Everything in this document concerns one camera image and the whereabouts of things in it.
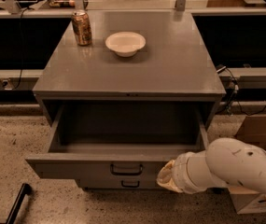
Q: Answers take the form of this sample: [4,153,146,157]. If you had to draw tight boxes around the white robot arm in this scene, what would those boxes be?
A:
[157,138,266,194]

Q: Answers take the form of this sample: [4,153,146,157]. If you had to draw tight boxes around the black metal floor frame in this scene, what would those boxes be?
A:
[0,183,33,224]

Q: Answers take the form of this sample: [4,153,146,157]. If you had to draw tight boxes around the white paper bowl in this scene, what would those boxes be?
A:
[105,32,146,57]

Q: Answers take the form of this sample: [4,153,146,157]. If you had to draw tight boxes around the cardboard box with trash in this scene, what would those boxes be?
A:
[229,117,266,215]

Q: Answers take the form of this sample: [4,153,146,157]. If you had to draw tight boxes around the grey top drawer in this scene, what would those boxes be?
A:
[26,101,206,180]

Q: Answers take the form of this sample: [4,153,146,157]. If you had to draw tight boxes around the grey drawer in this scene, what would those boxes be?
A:
[26,101,206,180]
[77,178,161,189]

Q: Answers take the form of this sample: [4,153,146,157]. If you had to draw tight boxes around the gold soda can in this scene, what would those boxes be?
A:
[71,10,92,46]

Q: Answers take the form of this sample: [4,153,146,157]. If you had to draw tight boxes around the black cable on left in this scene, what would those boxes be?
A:
[12,7,31,91]

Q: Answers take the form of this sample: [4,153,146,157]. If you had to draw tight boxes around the black top drawer handle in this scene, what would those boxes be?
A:
[110,164,144,176]

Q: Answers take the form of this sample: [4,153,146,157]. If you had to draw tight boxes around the black cables on right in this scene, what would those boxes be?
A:
[216,64,266,117]

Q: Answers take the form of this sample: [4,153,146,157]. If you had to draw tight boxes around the grey metal drawer cabinet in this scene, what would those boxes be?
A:
[34,10,225,181]

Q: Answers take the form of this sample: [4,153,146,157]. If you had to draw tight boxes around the black drawer handle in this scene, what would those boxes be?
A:
[110,164,144,176]
[120,180,140,189]

